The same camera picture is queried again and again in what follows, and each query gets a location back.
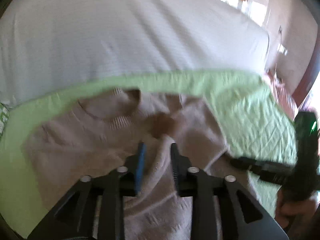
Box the pinkish beige knit sweater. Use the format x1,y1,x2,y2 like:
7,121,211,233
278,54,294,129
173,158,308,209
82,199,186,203
24,88,255,239

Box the person's right hand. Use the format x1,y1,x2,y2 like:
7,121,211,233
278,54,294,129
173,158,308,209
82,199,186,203
275,189,318,232

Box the light green bed sheet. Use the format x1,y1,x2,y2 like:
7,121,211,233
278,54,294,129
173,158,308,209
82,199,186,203
1,70,296,237

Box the pink cloth at bedside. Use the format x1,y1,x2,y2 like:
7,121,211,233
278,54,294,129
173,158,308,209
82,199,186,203
266,69,298,120

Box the green white patterned pillow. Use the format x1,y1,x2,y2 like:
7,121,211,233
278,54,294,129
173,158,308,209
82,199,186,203
0,103,9,137

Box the white striped quilt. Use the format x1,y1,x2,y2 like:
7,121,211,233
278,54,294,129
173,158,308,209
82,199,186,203
1,0,269,107

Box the white wall socket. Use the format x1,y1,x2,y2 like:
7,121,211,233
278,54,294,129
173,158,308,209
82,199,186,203
278,25,283,40

